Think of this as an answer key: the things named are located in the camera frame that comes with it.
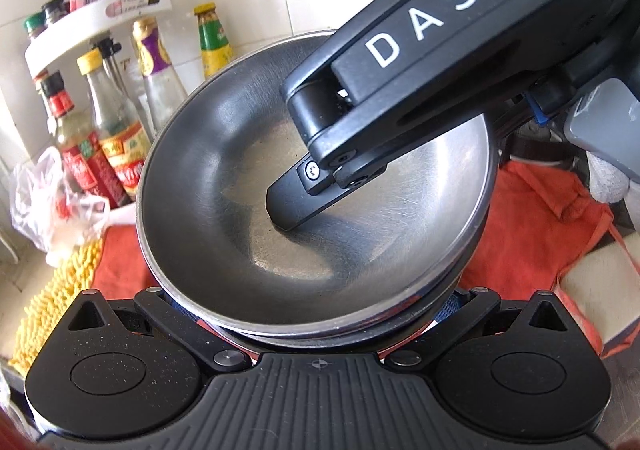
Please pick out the purple label sauce bottle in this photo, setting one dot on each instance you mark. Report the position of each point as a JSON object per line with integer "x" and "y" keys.
{"x": 157, "y": 80}

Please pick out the person's right hand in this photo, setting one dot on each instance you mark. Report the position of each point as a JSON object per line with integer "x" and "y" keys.
{"x": 610, "y": 180}

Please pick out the stainless steel bowl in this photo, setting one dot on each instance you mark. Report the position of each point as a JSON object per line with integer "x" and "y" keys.
{"x": 225, "y": 155}
{"x": 465, "y": 275}

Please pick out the clear crumpled plastic bag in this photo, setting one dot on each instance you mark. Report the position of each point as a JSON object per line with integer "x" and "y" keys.
{"x": 45, "y": 210}

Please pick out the clear glass bottle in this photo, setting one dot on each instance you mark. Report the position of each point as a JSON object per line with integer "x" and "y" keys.
{"x": 122, "y": 75}

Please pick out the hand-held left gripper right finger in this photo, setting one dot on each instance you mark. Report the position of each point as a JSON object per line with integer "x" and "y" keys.
{"x": 450, "y": 326}

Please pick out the yellow label vinegar bottle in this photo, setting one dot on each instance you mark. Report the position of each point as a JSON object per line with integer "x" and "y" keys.
{"x": 117, "y": 140}

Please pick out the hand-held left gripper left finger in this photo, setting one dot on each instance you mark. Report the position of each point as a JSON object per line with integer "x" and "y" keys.
{"x": 190, "y": 335}

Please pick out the green cap bottle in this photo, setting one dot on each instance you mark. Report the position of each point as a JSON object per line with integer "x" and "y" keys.
{"x": 36, "y": 25}

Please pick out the dark cap bottle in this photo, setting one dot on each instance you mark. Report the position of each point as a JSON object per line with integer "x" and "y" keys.
{"x": 54, "y": 10}

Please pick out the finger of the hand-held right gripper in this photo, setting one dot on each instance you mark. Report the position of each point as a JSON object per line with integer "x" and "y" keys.
{"x": 295, "y": 202}
{"x": 536, "y": 107}

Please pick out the yellow cap sauce bottle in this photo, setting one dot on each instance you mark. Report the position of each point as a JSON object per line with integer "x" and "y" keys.
{"x": 215, "y": 40}

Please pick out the yellow chenille mat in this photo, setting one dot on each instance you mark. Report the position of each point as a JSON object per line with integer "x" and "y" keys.
{"x": 55, "y": 300}

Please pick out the red label sauce bottle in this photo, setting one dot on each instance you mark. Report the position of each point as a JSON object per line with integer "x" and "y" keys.
{"x": 82, "y": 155}

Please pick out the orange cloth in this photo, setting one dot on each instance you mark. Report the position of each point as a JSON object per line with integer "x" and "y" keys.
{"x": 530, "y": 230}

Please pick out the white round condiment rack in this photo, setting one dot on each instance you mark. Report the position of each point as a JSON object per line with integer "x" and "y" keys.
{"x": 75, "y": 32}

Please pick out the white orange-edged block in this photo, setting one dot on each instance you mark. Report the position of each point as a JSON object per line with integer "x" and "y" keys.
{"x": 600, "y": 290}

